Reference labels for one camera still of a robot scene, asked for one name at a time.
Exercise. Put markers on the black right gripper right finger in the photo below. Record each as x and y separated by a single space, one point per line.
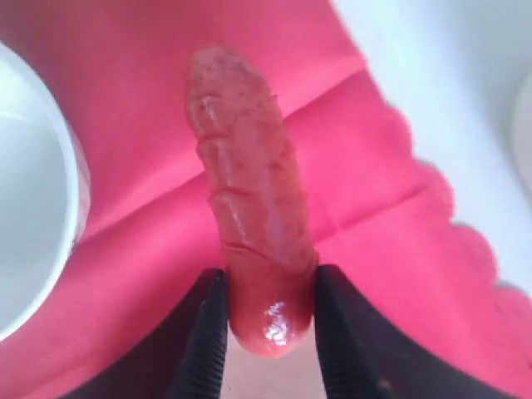
363 355

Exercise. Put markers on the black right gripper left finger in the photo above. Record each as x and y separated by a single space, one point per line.
183 357

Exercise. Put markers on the grey ceramic bowl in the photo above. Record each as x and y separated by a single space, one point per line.
45 191

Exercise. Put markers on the small red strawberry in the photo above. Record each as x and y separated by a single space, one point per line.
257 199

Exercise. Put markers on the red cloth placemat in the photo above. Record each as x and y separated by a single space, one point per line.
117 70

